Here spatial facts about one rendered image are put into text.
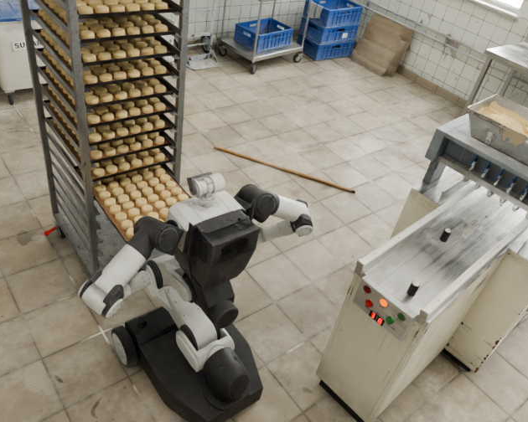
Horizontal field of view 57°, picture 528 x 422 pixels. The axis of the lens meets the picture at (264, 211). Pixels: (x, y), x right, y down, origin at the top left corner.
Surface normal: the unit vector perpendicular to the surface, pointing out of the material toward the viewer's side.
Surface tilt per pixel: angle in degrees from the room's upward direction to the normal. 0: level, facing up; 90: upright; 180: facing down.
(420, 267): 0
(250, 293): 0
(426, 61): 90
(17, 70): 90
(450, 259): 0
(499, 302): 90
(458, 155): 90
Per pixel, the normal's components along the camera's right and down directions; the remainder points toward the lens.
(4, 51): 0.55, 0.64
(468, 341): -0.72, 0.34
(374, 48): -0.67, -0.06
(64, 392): 0.15, -0.77
